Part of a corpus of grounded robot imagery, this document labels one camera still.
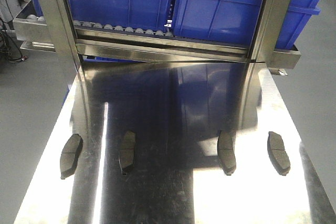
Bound brake pad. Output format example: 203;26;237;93
267;131;291;176
60;134;83;179
217;131;236;176
118;131;136;176

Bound right blue plastic bin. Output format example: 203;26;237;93
172;0;320;49

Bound blue plastic bin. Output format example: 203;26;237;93
172;0;320;49
25;0;176;32

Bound left blue plastic bin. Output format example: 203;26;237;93
25;0;176;32

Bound stainless steel roller rack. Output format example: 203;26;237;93
13;0;301;74

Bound black floor cables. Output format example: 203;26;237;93
0;16;29;63

